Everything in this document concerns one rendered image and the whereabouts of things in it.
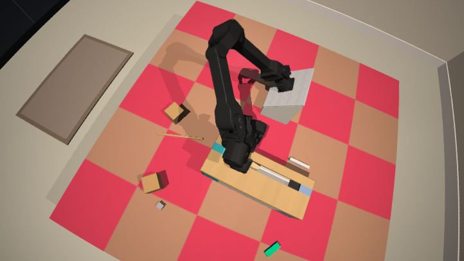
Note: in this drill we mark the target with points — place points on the small green block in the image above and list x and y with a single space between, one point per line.
269 251

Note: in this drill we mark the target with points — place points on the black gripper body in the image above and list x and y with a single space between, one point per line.
258 127

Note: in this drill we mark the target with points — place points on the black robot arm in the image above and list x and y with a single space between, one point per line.
234 127

